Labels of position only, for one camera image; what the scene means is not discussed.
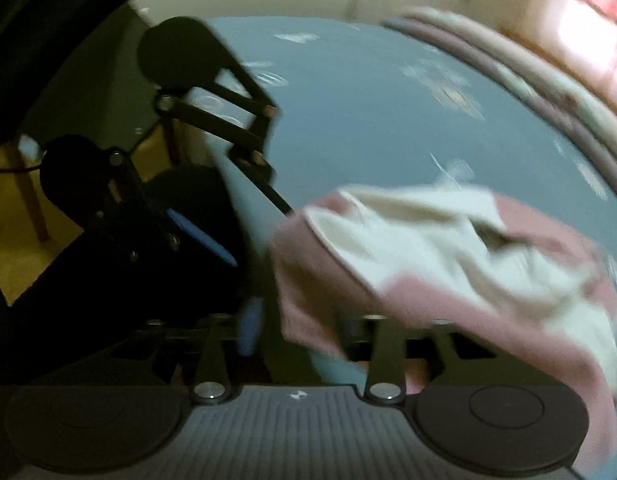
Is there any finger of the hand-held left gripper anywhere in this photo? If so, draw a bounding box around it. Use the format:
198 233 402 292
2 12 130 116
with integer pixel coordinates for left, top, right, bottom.
93 150 239 268
155 66 296 217

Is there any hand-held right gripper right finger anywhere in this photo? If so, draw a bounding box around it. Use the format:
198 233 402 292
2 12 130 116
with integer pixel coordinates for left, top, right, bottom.
338 312 491 406

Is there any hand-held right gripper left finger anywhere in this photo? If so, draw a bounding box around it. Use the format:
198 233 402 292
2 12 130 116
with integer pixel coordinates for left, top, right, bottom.
113 302 266 406

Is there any pink and white sweater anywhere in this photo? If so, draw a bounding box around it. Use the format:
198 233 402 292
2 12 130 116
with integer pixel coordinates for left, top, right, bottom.
271 185 617 466

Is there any blue floral bed sheet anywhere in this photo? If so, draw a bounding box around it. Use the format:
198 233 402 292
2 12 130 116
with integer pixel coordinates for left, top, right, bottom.
203 15 617 480

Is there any person's dark clothing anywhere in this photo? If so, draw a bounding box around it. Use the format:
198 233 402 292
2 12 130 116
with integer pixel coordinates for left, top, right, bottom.
0 160 254 391

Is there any wooden stool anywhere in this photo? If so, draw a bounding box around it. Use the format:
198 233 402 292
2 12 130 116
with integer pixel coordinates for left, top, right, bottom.
6 120 184 243

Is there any folded floral quilt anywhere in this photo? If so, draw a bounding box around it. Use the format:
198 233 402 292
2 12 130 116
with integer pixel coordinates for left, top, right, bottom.
383 7 617 171

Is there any pink window curtain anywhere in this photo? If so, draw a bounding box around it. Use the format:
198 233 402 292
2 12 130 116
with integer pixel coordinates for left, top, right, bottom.
513 0 617 86

